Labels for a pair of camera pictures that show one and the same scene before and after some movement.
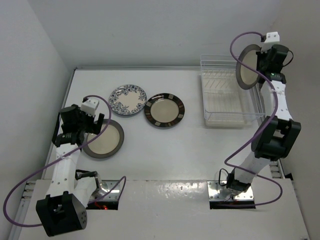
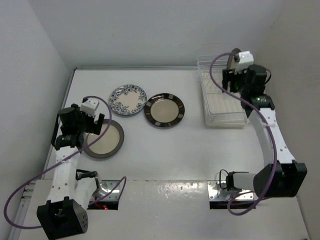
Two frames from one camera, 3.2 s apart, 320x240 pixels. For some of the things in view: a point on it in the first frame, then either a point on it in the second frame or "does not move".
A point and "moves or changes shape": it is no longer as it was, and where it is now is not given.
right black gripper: x=260 y=55 -> x=229 y=75
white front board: x=179 y=210 does not move
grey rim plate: x=246 y=78 moves or changes shape
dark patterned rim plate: x=164 y=109 does not move
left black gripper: x=93 y=128 does not move
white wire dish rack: x=224 y=100 does not move
